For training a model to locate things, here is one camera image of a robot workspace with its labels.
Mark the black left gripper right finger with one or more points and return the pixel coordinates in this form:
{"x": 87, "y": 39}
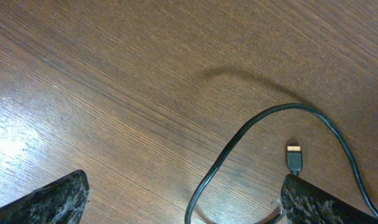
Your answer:
{"x": 304, "y": 203}

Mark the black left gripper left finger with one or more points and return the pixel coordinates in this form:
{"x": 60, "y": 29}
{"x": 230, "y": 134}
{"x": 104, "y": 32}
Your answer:
{"x": 62, "y": 201}

